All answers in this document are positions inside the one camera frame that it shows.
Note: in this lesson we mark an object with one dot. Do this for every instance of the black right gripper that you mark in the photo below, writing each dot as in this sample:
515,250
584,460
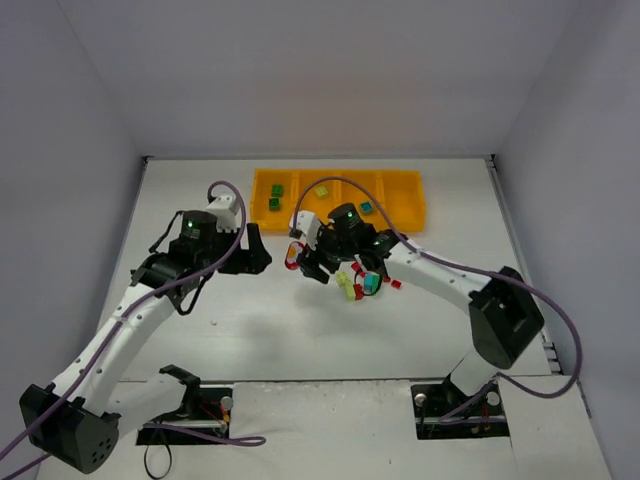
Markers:
314,255

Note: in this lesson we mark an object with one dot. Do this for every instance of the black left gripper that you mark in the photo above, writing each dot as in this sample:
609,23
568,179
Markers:
241,257

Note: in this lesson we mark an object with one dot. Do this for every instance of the red flower lego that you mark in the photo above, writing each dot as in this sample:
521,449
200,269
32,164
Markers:
294,249

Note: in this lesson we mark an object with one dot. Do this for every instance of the dark green lego brick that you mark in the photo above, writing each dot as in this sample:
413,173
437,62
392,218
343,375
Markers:
277,190

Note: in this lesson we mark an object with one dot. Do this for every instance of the yellow-green lego brick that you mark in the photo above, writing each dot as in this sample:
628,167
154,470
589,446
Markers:
321,192

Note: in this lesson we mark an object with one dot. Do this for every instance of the teal lego brick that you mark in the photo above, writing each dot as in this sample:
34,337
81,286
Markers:
366,208

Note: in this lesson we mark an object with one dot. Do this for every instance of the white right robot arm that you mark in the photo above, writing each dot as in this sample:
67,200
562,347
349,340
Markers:
504,319

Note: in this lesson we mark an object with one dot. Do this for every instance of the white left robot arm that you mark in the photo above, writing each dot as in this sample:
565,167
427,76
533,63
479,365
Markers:
76,418

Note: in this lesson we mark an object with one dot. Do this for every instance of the red round lego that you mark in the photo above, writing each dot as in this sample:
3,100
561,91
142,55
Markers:
357,268

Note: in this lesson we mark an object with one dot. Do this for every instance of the yellow bin far left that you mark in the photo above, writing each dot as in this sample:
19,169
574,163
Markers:
273,221

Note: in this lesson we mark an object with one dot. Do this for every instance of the yellow bin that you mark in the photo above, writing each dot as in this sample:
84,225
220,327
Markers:
348,193
273,221
321,207

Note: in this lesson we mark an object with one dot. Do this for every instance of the light blue lego brick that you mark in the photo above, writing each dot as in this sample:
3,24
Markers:
370,280

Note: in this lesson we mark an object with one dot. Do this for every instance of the green curved lego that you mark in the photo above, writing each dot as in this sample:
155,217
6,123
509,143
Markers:
375,289

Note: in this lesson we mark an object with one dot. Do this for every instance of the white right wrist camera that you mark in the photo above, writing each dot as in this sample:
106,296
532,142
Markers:
305,224

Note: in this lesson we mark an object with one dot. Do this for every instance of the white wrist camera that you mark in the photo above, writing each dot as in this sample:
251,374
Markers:
305,224
225,208

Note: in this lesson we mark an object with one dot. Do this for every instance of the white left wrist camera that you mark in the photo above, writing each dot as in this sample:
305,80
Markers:
225,208

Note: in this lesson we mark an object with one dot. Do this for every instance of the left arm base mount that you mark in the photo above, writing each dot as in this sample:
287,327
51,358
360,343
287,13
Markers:
206,409

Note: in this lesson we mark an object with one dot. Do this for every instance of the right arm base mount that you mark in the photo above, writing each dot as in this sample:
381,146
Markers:
442,412

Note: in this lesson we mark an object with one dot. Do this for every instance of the aluminium frame rail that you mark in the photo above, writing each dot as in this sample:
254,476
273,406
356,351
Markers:
491,165

